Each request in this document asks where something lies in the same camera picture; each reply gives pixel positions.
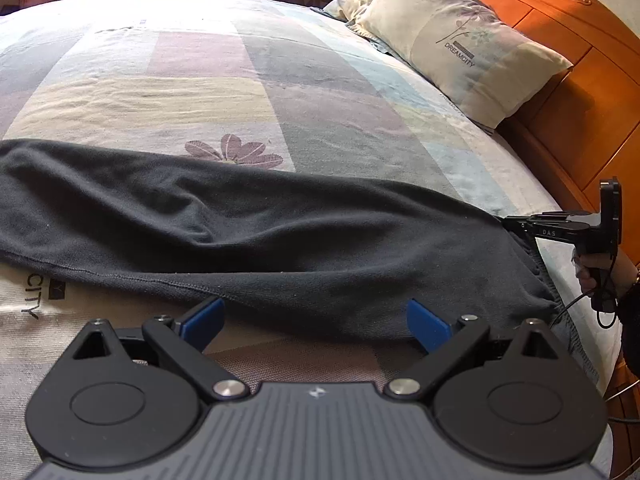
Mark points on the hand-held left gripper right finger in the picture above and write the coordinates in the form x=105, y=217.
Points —
x=427, y=327

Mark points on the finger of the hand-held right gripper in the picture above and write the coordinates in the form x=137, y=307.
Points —
x=526, y=236
x=520, y=220

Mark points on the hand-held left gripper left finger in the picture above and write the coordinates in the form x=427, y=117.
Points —
x=202, y=322

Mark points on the dark grey pants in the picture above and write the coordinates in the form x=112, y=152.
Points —
x=250, y=220

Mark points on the person's right hand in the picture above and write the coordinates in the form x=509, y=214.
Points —
x=585, y=272

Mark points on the wooden headboard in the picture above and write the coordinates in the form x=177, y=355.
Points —
x=575, y=85

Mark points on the large cream printed pillow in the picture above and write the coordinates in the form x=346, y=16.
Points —
x=450, y=20

